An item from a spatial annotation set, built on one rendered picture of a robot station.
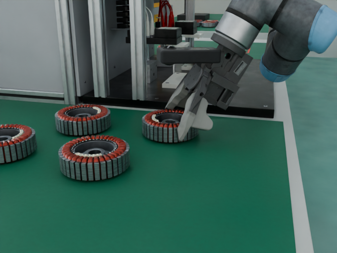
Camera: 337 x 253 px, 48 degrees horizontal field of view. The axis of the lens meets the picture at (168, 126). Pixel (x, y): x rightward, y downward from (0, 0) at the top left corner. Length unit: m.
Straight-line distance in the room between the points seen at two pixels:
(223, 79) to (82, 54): 0.40
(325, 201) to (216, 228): 1.66
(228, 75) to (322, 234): 1.25
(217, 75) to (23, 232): 0.42
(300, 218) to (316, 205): 1.55
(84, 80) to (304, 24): 0.55
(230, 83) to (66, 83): 0.43
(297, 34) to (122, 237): 0.46
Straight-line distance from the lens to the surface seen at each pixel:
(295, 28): 0.71
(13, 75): 1.06
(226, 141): 0.72
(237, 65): 0.73
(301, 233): 0.49
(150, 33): 1.08
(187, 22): 1.27
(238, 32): 0.70
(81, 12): 0.97
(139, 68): 0.89
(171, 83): 1.02
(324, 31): 0.71
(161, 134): 0.69
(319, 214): 2.00
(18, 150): 0.67
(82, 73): 0.97
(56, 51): 0.97
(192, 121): 0.67
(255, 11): 0.71
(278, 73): 0.83
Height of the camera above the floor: 1.02
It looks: 20 degrees down
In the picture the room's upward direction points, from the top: straight up
